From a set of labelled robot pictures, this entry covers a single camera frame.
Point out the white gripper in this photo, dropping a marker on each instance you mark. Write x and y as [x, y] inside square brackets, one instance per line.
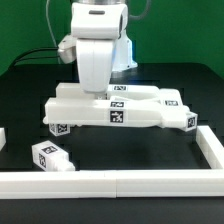
[95, 62]

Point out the white chair back assembly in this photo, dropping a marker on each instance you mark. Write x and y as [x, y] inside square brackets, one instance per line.
[124, 106]

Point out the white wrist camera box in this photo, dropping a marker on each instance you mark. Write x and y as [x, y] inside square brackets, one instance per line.
[67, 49]

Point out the white right fence bar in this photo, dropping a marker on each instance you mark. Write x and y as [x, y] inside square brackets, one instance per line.
[210, 146]

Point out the white left fence bar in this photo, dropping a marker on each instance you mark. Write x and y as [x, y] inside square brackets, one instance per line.
[2, 138]

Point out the white fence bar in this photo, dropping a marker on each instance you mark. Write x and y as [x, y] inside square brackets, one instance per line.
[111, 184]
[2, 138]
[210, 146]

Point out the white front fence bar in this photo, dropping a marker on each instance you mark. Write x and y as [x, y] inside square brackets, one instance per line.
[111, 184]

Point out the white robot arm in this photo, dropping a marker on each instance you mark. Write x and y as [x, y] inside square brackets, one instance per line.
[106, 20]

